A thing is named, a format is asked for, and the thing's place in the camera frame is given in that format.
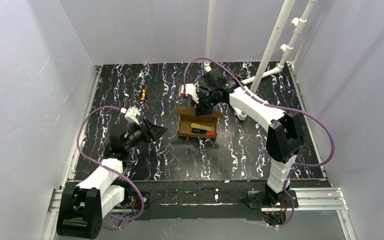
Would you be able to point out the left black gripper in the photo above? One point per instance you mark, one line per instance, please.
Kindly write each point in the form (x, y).
(147, 129)

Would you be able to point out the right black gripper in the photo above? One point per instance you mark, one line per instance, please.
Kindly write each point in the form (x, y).
(204, 101)

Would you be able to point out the brown cardboard box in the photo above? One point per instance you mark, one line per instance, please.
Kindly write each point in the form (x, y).
(186, 116)

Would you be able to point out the orange black marker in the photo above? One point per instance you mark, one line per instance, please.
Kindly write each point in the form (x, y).
(202, 132)

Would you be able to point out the yellow white marker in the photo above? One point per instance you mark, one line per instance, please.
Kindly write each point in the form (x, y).
(203, 127)

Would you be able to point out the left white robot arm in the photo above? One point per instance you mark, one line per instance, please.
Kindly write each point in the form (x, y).
(84, 205)

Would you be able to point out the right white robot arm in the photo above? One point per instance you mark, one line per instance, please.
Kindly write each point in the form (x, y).
(283, 130)

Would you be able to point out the yellow black screwdriver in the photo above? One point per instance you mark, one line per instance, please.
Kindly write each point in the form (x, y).
(143, 93)

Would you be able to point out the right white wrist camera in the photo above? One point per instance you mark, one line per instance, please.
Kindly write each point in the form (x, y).
(190, 90)

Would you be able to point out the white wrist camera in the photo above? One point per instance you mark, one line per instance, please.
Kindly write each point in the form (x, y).
(131, 114)
(190, 90)

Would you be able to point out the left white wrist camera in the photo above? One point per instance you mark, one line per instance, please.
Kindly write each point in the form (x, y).
(131, 114)

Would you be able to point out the white PVC pipe frame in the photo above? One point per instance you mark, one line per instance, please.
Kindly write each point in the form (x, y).
(298, 23)

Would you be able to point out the aluminium base frame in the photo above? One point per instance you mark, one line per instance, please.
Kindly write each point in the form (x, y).
(214, 194)

